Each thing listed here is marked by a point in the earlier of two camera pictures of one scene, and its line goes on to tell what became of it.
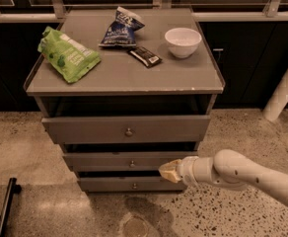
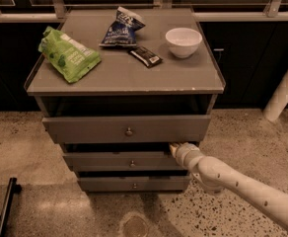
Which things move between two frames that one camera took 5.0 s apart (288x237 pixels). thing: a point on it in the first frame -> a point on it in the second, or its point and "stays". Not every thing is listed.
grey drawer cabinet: x=124 y=91 stays
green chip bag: x=69 y=58 stays
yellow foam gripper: x=187 y=171 -> x=183 y=152
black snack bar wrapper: x=144 y=56 stays
